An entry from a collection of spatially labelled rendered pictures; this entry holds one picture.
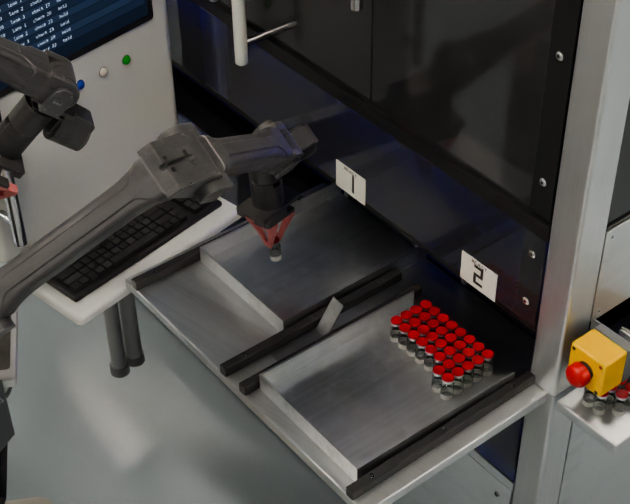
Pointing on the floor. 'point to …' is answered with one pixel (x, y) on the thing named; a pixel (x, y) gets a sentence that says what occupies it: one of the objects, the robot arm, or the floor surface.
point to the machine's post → (578, 229)
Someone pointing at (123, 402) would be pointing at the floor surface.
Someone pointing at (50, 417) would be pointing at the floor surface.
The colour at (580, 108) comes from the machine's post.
